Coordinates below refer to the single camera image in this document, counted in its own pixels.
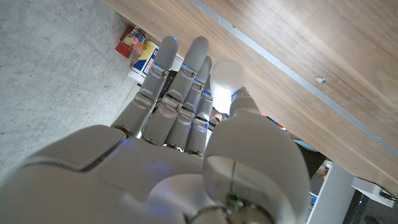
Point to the teal box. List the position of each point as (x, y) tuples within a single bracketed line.
[(306, 145)]

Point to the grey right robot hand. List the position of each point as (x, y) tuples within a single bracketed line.
[(155, 174)]

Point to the white shelf unit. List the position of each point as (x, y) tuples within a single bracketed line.
[(329, 196)]

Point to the seated person grey shirt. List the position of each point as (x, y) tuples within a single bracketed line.
[(217, 116)]

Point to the white power strip box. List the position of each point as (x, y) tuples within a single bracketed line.
[(370, 188)]

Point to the white wipes canister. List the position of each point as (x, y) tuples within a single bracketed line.
[(143, 62)]

